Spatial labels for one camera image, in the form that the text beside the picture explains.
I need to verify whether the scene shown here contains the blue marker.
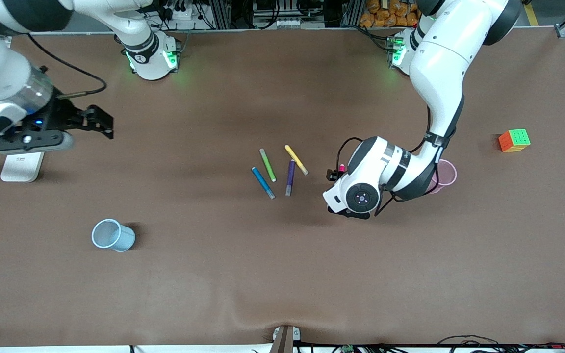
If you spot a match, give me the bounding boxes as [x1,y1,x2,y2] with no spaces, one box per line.
[252,167,277,200]

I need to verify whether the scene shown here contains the purple marker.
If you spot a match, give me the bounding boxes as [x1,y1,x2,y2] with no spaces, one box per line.
[285,159,296,197]

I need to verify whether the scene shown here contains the yellow marker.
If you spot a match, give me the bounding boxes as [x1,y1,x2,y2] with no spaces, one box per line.
[284,144,309,176]

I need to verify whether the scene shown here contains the green marker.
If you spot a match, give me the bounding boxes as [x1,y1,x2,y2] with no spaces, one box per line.
[259,148,278,183]

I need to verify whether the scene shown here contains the pink mesh cup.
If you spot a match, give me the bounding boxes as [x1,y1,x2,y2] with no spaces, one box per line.
[429,159,458,194]

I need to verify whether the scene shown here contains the light blue mesh cup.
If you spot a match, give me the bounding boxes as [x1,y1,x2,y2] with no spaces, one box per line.
[91,219,136,252]

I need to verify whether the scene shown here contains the white power strip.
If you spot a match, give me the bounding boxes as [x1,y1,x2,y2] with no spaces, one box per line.
[166,7,196,21]

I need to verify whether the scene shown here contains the colourful puzzle cube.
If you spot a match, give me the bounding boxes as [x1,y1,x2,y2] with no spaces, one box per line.
[498,128,532,153]

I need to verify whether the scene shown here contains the orange snack bag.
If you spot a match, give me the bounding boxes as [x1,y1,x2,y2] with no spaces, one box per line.
[359,0,420,28]

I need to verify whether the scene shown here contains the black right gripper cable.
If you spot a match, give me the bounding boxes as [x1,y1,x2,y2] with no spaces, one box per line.
[26,33,108,98]

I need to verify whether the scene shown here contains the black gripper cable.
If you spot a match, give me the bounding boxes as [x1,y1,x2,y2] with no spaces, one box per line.
[334,105,443,217]
[26,33,108,98]

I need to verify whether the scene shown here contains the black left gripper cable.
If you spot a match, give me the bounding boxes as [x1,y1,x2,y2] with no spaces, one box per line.
[334,105,443,217]

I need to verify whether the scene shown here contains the black floor cable bundle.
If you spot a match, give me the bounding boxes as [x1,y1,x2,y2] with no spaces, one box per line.
[437,334,565,353]

